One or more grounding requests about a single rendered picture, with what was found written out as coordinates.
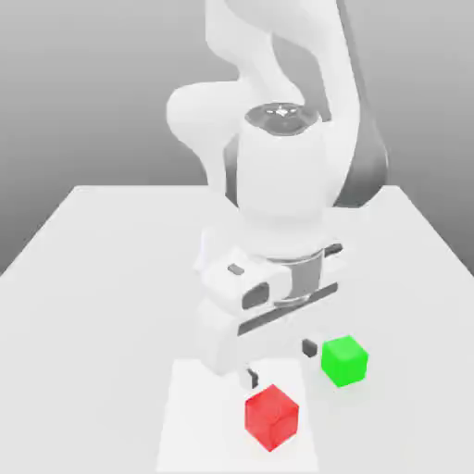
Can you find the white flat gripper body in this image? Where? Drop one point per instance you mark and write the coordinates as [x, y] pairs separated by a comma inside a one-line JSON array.
[[266, 337]]

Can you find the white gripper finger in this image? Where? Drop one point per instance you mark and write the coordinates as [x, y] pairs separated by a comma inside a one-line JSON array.
[[253, 377], [309, 349]]

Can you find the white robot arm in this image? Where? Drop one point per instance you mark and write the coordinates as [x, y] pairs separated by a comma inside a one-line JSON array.
[[277, 174]]

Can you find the small green cube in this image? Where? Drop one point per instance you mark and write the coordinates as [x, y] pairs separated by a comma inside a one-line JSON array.
[[344, 361]]

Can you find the small red cube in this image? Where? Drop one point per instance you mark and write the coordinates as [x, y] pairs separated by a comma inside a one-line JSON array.
[[271, 418]]

